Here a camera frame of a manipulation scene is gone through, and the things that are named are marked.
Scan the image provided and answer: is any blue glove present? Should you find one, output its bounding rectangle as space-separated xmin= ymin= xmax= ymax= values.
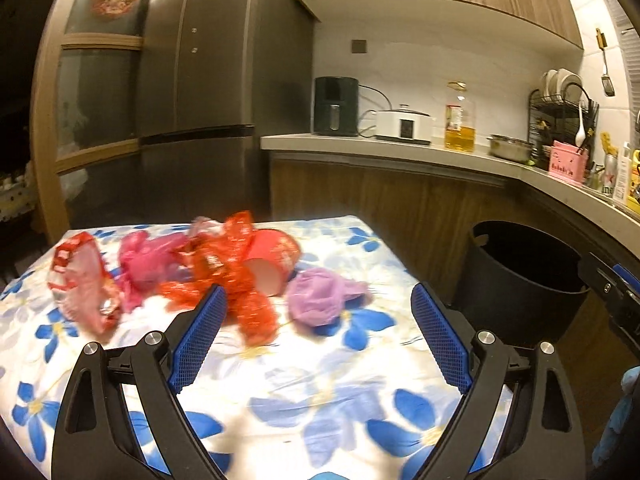
xmin=591 ymin=366 xmax=639 ymax=468

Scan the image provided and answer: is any grey kitchen countertop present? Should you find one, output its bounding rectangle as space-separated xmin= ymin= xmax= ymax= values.
xmin=260 ymin=133 xmax=639 ymax=255

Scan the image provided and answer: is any steel pot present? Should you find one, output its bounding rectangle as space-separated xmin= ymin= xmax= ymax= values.
xmin=487 ymin=134 xmax=533 ymax=164

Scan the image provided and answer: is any small red printed wrapper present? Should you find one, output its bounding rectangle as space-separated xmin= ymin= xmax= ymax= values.
xmin=188 ymin=217 xmax=224 ymax=240

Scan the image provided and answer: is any dark steel refrigerator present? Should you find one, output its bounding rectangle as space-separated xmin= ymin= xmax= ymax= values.
xmin=136 ymin=0 xmax=314 ymax=223

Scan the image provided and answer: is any wall power socket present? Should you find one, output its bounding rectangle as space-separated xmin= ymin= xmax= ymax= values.
xmin=350 ymin=39 xmax=368 ymax=54

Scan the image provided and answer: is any wood framed glass door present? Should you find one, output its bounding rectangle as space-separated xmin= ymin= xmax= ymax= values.
xmin=29 ymin=0 xmax=154 ymax=243

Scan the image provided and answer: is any black trash bin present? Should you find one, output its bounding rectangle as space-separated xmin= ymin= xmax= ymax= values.
xmin=451 ymin=220 xmax=589 ymax=348

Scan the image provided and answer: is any hanging metal spatula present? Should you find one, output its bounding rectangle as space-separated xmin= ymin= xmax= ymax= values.
xmin=596 ymin=28 xmax=615 ymax=98

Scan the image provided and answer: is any wooden lower cabinet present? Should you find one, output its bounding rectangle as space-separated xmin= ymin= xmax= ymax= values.
xmin=267 ymin=152 xmax=640 ymax=411

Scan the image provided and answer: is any black air fryer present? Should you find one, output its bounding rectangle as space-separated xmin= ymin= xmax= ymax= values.
xmin=312 ymin=77 xmax=359 ymax=136

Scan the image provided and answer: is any blue floral tablecloth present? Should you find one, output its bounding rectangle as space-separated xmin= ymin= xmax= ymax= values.
xmin=0 ymin=213 xmax=516 ymax=480

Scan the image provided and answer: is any purple plastic bag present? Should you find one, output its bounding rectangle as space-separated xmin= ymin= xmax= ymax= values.
xmin=284 ymin=268 xmax=371 ymax=327

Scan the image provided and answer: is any white rice cooker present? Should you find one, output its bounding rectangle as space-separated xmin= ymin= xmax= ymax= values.
xmin=374 ymin=107 xmax=434 ymax=145

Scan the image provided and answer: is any pink box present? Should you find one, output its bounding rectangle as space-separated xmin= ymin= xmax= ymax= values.
xmin=549 ymin=141 xmax=588 ymax=184

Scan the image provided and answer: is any red orange plastic bag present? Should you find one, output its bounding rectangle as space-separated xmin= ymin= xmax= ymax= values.
xmin=158 ymin=210 xmax=279 ymax=347

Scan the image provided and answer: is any cooking oil bottle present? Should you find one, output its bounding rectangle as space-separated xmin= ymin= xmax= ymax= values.
xmin=445 ymin=81 xmax=475 ymax=153

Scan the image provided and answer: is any pink plastic bag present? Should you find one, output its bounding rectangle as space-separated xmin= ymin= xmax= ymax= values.
xmin=116 ymin=230 xmax=188 ymax=313

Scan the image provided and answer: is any black dish rack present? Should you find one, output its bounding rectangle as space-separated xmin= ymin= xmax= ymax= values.
xmin=527 ymin=68 xmax=600 ymax=170

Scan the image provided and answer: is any red white snack bag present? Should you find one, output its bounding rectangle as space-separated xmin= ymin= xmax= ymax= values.
xmin=47 ymin=231 xmax=122 ymax=339

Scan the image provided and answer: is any red paper cup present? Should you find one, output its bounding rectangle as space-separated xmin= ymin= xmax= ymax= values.
xmin=243 ymin=229 xmax=302 ymax=297

